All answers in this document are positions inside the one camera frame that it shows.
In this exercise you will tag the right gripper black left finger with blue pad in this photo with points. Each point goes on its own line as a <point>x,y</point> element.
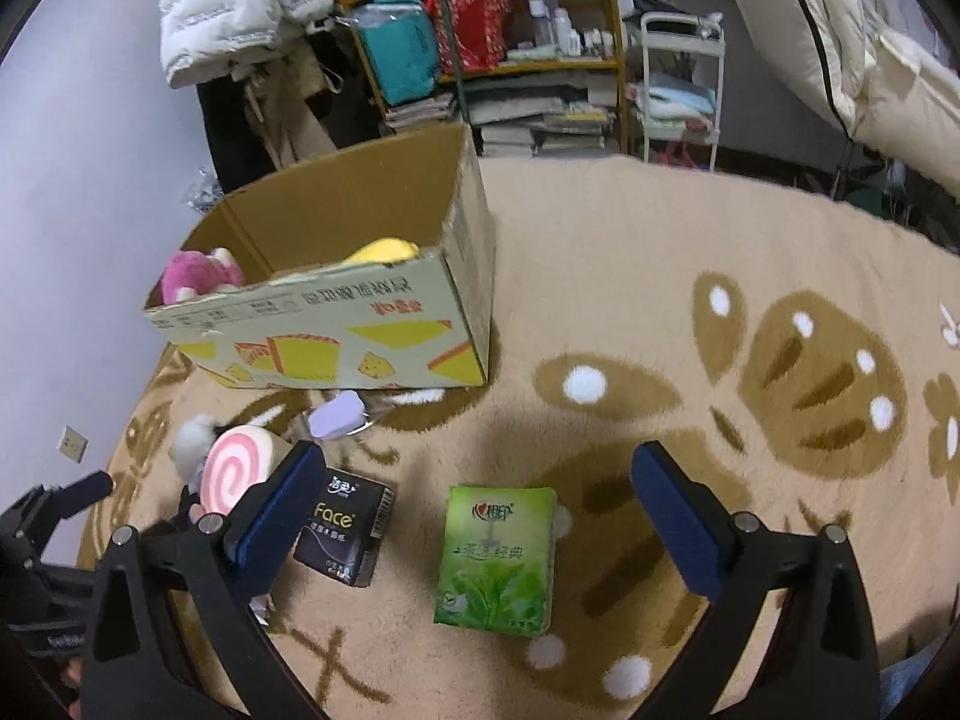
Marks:
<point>135,663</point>

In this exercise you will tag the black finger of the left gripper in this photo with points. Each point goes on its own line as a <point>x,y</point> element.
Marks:
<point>79,496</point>

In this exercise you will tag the pink swirl roll cake plush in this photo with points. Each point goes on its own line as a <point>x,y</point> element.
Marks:
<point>240,458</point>

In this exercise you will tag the black Face tissue pack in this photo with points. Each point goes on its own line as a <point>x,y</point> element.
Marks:
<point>344,532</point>

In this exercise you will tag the purple sponge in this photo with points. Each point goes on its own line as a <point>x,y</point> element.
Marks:
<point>345,414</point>

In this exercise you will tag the person's left hand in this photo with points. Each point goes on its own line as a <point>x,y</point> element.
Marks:
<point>71,676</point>

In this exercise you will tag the white and navy plush doll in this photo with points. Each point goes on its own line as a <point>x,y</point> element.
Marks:
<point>189,448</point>

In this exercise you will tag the pink plush toy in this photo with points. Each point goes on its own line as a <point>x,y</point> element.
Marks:
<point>191,274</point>

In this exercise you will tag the beige floral carpet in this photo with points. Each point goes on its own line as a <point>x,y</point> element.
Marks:
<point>797,355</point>

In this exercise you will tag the green tissue pack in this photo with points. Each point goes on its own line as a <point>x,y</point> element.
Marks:
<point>496,568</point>

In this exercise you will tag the printed cardboard box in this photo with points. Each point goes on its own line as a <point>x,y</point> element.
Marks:
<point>304,319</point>

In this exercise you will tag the yellow plush toy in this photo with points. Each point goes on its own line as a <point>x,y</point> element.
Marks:
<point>384,250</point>

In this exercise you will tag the beige trench coat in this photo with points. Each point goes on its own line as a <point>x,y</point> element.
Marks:
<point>277,96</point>

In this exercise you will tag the white puffer jacket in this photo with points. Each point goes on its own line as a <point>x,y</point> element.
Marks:
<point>202,40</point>

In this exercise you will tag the stack of books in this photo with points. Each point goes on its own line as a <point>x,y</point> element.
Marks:
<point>438,109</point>

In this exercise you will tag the teal bag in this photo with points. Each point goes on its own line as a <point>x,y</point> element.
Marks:
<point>399,40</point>

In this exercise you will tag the white rolling cart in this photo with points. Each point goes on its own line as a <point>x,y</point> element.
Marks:
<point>678,95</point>

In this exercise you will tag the red gift bag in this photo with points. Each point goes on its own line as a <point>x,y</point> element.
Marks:
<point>480,30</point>

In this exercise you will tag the wooden bookshelf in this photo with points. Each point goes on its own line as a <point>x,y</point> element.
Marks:
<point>556,65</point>

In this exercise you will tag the green pole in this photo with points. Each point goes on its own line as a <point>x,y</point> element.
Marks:
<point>456,65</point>

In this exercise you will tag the cream duvet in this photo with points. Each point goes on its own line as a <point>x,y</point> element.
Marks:
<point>853,64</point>

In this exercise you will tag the white wall socket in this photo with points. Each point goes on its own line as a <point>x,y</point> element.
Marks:
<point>72,445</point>

